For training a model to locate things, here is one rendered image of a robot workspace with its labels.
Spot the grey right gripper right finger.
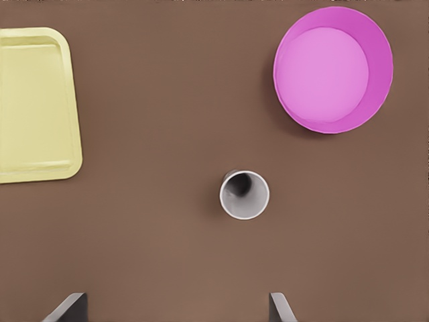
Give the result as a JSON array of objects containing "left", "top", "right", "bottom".
[{"left": 269, "top": 292, "right": 298, "bottom": 322}]

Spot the pink round bowl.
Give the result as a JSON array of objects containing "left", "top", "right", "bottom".
[{"left": 273, "top": 6, "right": 394, "bottom": 135}]

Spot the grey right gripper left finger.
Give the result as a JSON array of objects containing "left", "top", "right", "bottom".
[{"left": 42, "top": 292, "right": 88, "bottom": 322}]

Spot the white IKEA cup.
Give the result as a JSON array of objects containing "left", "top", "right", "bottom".
[{"left": 219, "top": 170, "right": 270, "bottom": 221}]

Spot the pale yellow tray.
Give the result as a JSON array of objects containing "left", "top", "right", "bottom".
[{"left": 0, "top": 27, "right": 84, "bottom": 184}]

